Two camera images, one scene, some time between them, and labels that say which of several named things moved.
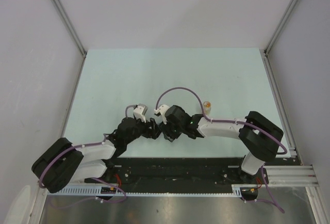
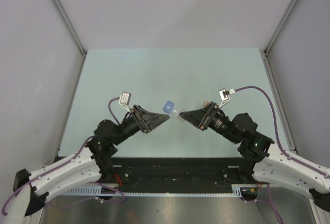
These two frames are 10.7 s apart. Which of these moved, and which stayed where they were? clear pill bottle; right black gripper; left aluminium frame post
Moved: right black gripper
Stayed: left aluminium frame post; clear pill bottle
